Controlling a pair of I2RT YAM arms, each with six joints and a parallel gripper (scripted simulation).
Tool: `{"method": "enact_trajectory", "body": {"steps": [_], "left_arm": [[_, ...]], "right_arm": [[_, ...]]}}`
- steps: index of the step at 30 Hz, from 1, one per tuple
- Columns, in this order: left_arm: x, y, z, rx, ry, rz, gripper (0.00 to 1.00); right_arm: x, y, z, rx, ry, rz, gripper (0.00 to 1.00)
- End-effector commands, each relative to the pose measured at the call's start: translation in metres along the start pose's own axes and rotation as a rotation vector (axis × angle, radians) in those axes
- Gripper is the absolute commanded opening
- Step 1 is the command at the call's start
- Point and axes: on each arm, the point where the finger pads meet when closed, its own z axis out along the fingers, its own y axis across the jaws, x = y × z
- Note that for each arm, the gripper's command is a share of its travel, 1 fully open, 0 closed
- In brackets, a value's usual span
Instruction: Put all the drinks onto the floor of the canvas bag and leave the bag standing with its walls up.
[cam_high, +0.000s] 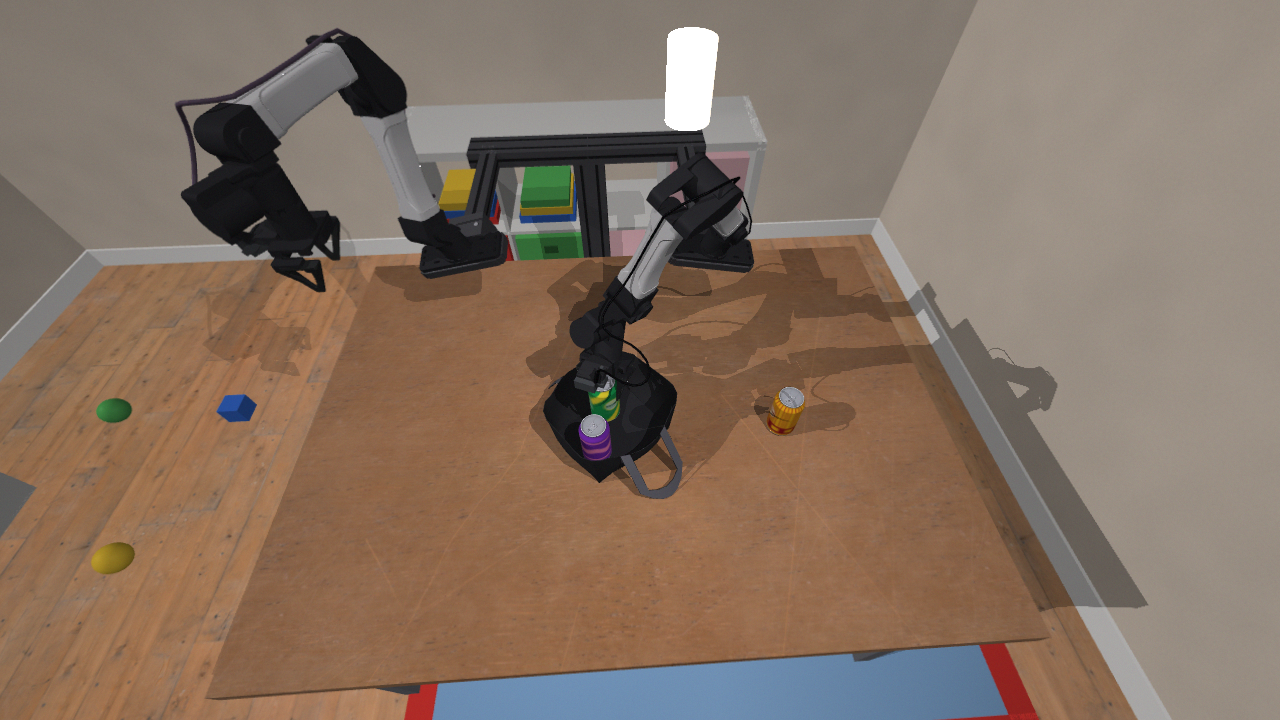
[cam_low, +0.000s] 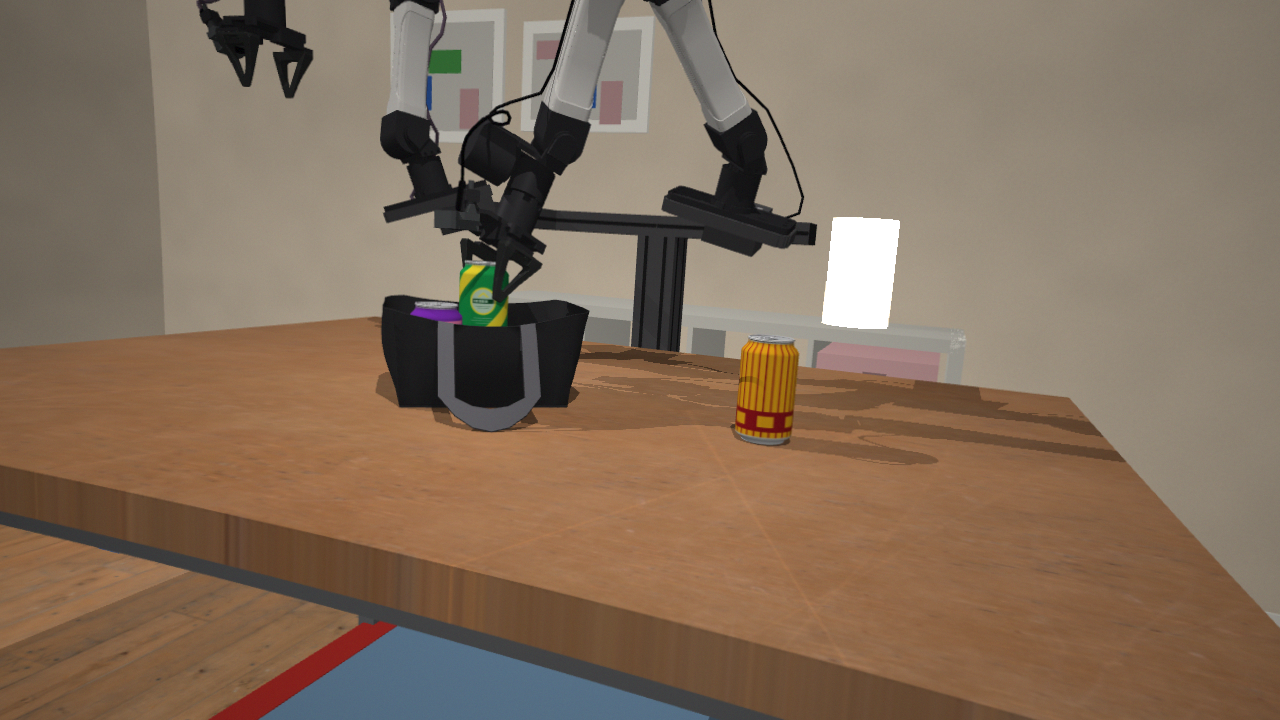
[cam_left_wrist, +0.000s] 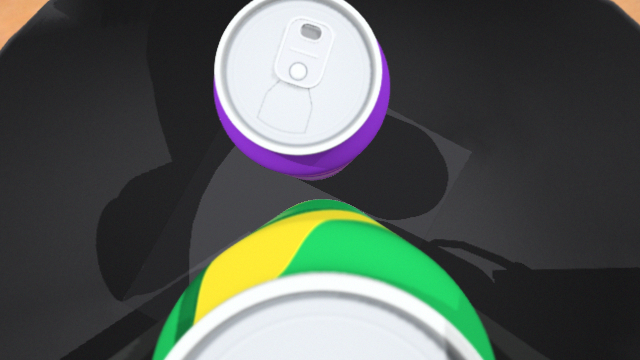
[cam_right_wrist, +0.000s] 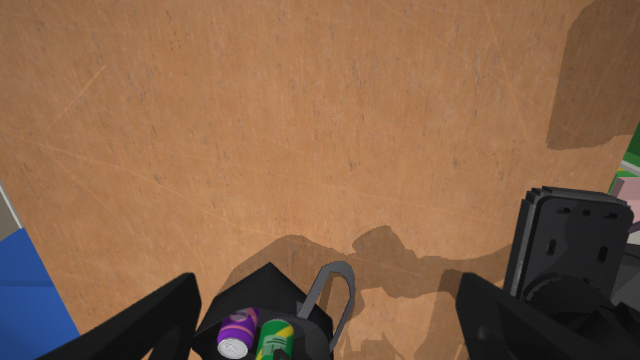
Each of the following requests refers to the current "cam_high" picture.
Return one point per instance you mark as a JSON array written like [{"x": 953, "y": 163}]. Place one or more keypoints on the purple drink can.
[{"x": 594, "y": 433}]

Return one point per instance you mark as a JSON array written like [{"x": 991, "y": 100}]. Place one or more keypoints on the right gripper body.
[{"x": 296, "y": 231}]

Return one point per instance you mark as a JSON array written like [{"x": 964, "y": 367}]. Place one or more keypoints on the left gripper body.
[{"x": 607, "y": 353}]

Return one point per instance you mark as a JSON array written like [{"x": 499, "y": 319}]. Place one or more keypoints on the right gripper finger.
[
  {"x": 309, "y": 266},
  {"x": 335, "y": 255}
]

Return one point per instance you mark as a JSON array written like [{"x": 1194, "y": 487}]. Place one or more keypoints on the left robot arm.
[{"x": 674, "y": 235}]

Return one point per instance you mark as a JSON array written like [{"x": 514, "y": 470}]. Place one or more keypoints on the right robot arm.
[{"x": 223, "y": 201}]

